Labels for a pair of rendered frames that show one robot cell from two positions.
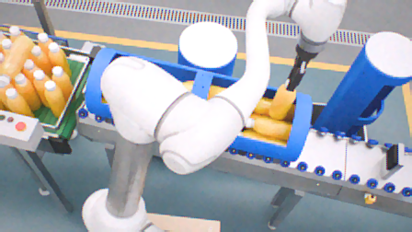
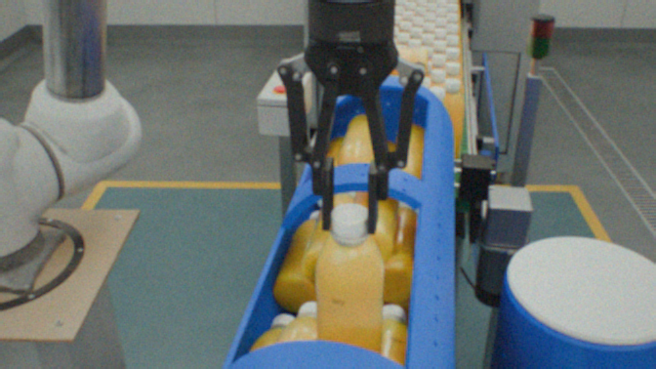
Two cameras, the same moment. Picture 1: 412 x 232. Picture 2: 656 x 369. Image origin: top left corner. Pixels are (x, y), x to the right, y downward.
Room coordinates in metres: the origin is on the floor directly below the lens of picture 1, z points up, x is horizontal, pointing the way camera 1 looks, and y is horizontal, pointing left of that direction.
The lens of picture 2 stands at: (0.92, -0.85, 1.71)
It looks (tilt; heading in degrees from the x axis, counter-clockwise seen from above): 29 degrees down; 94
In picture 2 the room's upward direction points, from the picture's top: straight up
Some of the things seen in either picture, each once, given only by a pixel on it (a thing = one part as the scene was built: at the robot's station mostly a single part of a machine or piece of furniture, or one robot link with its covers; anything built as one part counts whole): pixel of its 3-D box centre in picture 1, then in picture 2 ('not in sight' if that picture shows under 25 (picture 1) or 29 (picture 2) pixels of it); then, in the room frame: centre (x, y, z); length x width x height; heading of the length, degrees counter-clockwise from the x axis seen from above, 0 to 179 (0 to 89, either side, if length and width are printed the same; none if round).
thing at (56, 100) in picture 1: (56, 99); not in sight; (0.87, 0.65, 1.00); 0.07 x 0.07 x 0.20
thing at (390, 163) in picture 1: (390, 161); not in sight; (0.83, -0.81, 1.00); 0.10 x 0.04 x 0.15; 175
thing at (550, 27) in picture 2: not in sight; (541, 27); (1.34, 0.87, 1.23); 0.06 x 0.06 x 0.04
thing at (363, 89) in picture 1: (358, 101); not in sight; (1.41, -0.86, 0.59); 0.28 x 0.28 x 0.88
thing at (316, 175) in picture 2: not in sight; (309, 169); (0.85, -0.28, 1.41); 0.03 x 0.01 x 0.05; 175
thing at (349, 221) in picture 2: not in sight; (349, 220); (0.89, -0.28, 1.35); 0.04 x 0.04 x 0.02
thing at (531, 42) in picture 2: not in sight; (539, 44); (1.34, 0.87, 1.18); 0.06 x 0.06 x 0.05
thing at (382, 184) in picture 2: not in sight; (391, 175); (0.93, -0.29, 1.41); 0.03 x 0.01 x 0.05; 175
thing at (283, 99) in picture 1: (283, 99); (349, 303); (0.89, -0.28, 1.24); 0.07 x 0.07 x 0.20
